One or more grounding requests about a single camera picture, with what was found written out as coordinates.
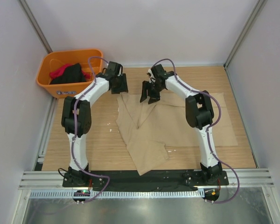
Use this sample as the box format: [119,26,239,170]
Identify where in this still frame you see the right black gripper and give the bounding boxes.
[140,80,164,104]

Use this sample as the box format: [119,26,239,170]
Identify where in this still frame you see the beige t shirt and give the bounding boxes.
[115,91,238,176]

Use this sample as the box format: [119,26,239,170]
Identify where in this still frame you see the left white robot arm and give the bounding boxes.
[61,62,128,187]

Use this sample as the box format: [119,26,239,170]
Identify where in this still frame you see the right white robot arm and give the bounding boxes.
[140,64,223,185]

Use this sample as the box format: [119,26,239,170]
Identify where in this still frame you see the orange plastic basket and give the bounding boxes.
[36,49,105,98]

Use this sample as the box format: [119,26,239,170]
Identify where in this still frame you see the black t shirt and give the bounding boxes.
[50,63,86,84]

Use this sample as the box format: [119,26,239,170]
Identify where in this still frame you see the red t shirt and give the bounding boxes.
[49,63,91,80]

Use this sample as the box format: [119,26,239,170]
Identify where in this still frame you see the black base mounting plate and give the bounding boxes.
[62,169,229,192]

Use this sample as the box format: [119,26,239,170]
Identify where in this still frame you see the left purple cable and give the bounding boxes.
[70,56,111,203]

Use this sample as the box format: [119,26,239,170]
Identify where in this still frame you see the white slotted cable duct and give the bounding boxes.
[29,189,204,199]

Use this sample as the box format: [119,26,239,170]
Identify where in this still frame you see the aluminium frame rail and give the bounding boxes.
[19,168,274,189]

